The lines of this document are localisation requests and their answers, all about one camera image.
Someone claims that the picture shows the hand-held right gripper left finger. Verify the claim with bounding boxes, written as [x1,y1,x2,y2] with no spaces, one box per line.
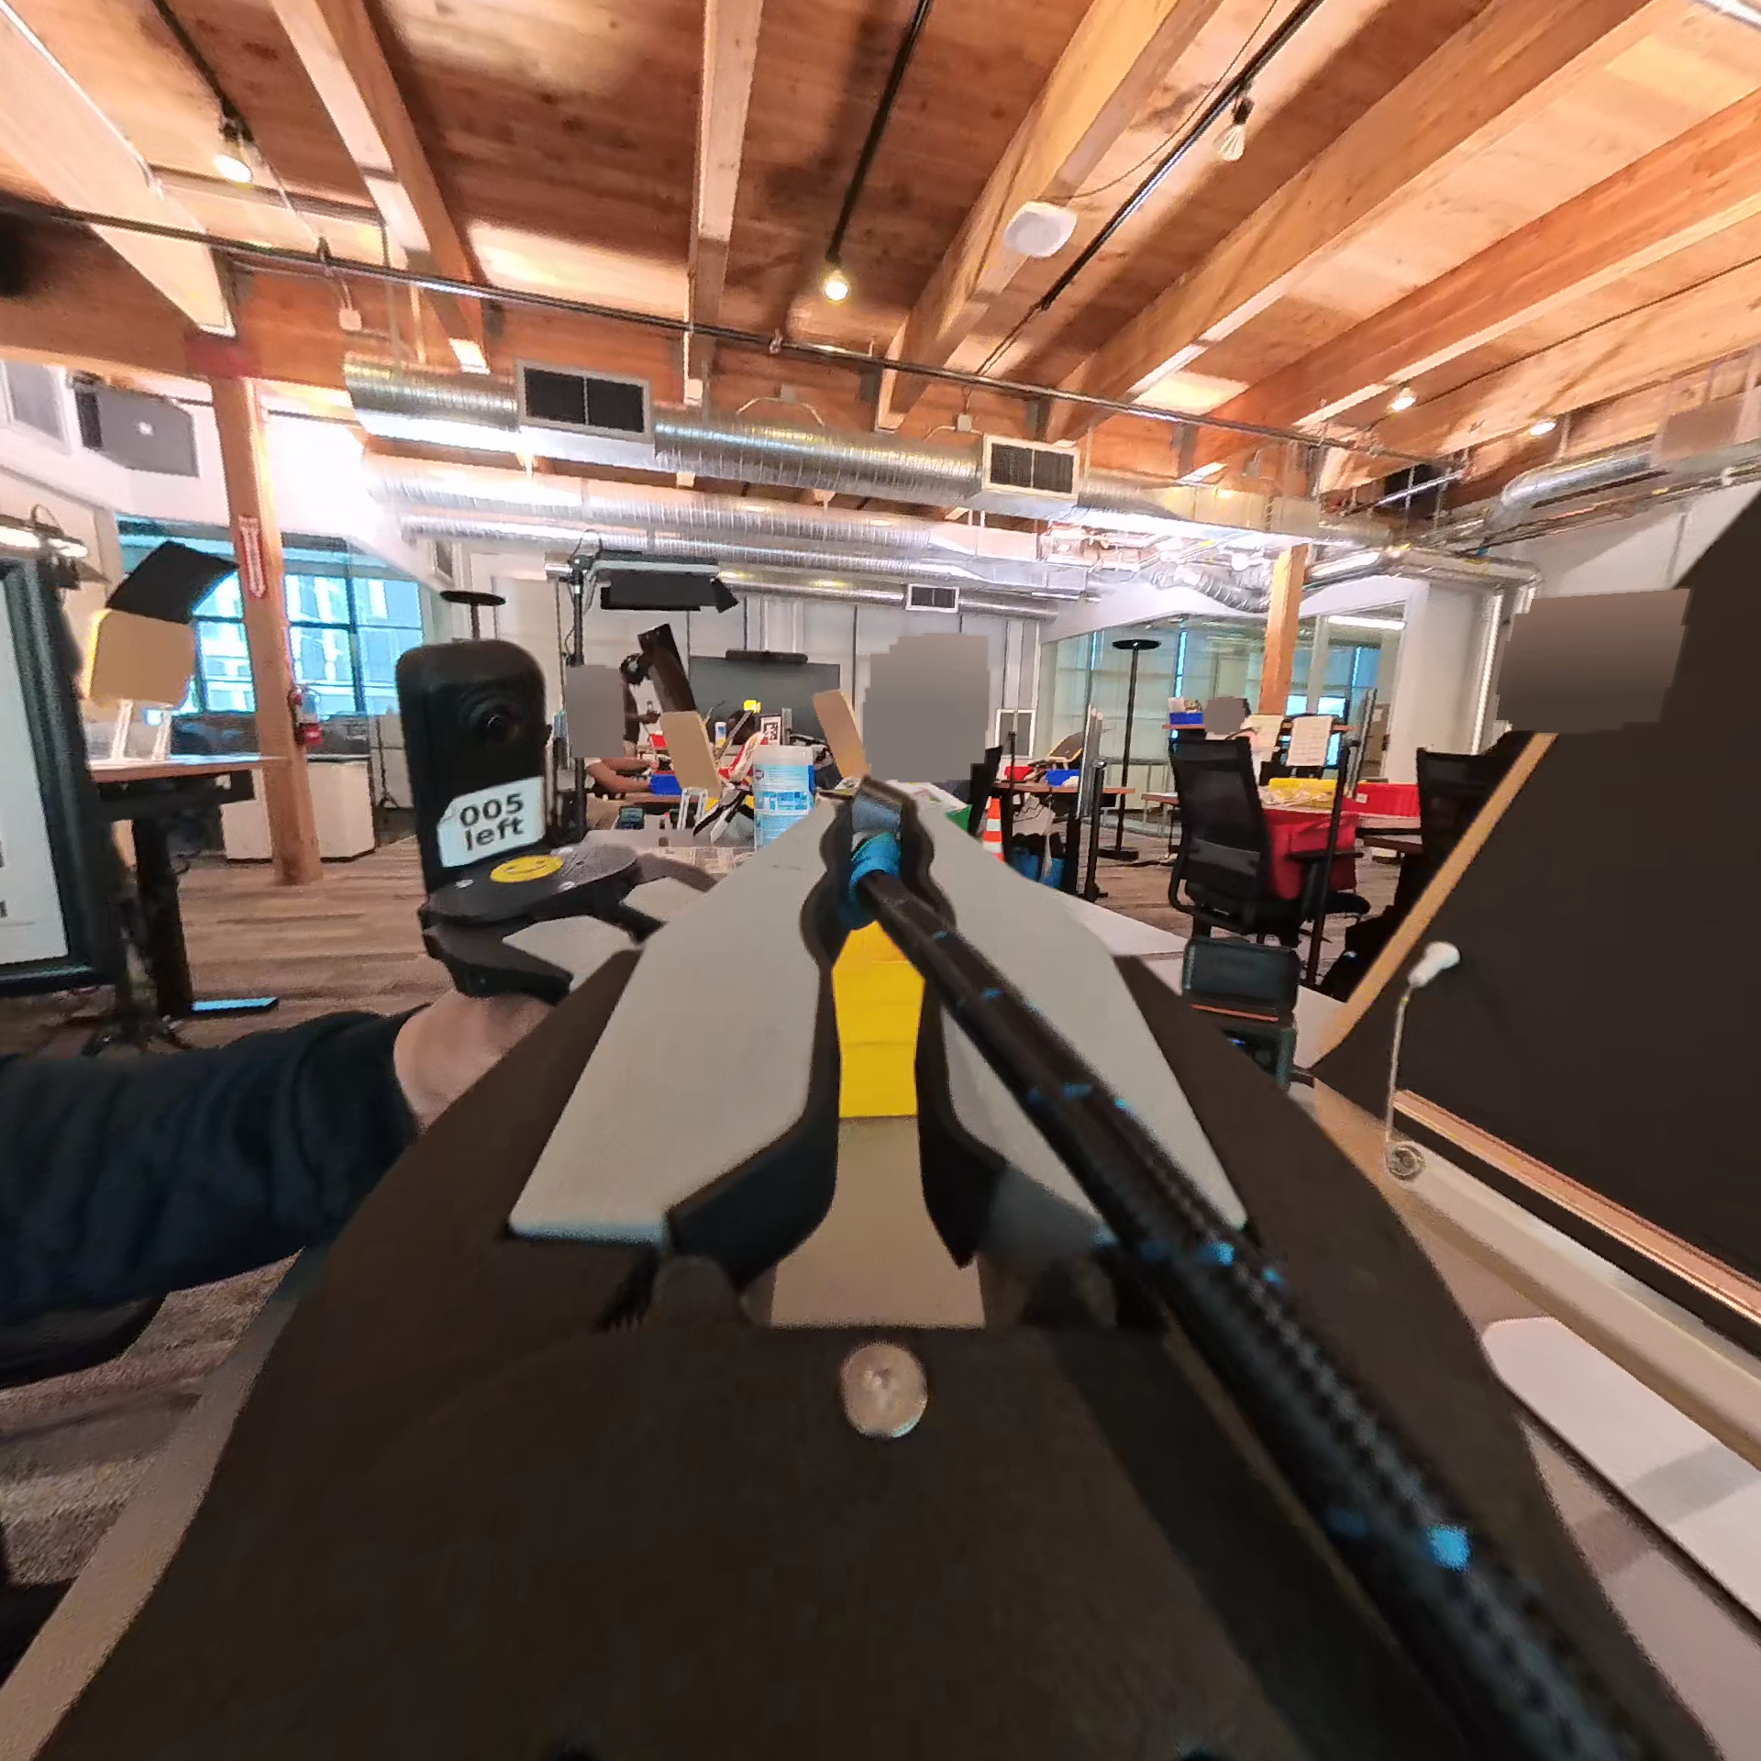
[505,798,845,1288]

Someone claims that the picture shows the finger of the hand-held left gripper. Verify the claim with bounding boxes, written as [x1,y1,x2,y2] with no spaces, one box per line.
[513,911,649,996]
[613,870,719,937]

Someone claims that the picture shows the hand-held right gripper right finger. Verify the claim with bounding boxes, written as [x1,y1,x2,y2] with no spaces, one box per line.
[901,806,1250,1268]

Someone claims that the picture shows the yellow plastic bin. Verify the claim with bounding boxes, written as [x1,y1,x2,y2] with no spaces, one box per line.
[829,922,928,1119]

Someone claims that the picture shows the thin black cable green plugs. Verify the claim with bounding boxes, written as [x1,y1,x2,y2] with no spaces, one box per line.
[844,777,1639,1761]

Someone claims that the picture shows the person's left forearm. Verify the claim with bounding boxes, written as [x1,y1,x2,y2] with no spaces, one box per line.
[0,1008,421,1329]

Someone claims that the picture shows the person's left hand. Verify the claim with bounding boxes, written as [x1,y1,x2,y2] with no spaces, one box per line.
[393,993,556,1133]

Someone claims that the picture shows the white blue wipes canister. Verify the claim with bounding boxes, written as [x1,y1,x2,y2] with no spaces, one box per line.
[748,743,821,852]

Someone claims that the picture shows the black power bank with display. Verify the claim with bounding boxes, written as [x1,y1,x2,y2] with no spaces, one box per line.
[1181,939,1302,1089]

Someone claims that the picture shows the black mesh office chair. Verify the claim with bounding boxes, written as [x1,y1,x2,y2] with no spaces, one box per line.
[1167,737,1372,985]

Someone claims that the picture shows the black overhead light panel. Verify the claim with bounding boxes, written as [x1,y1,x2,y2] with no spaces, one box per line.
[597,564,741,617]

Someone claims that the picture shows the black standing desk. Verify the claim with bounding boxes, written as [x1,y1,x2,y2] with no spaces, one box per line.
[89,755,284,1028]

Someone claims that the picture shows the red plastic bin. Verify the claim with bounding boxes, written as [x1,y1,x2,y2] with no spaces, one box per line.
[1262,783,1427,896]

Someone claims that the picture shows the framed black white marker poster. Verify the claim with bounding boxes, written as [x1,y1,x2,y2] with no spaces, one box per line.
[0,550,117,996]

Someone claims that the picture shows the wooden board with black panel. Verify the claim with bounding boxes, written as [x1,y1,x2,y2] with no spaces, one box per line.
[1306,515,1761,1356]

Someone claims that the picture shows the black wall screen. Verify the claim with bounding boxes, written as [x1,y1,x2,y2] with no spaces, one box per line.
[689,653,845,718]

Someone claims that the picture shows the silver ventilation duct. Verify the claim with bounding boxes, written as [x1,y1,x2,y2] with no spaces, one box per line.
[399,511,1324,617]
[345,355,1088,518]

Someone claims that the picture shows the wire arm with white tip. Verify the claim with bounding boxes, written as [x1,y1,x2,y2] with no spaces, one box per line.
[1382,942,1463,1185]

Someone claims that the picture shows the black ceiling rail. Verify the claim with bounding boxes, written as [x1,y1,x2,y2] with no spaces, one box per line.
[0,192,1474,476]

